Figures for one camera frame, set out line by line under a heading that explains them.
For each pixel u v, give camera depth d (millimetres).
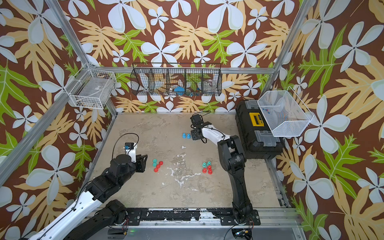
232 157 571
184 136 1045
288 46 813
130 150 627
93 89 855
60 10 704
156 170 906
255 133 862
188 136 1041
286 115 836
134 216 749
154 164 932
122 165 539
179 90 946
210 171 880
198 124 815
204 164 905
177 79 980
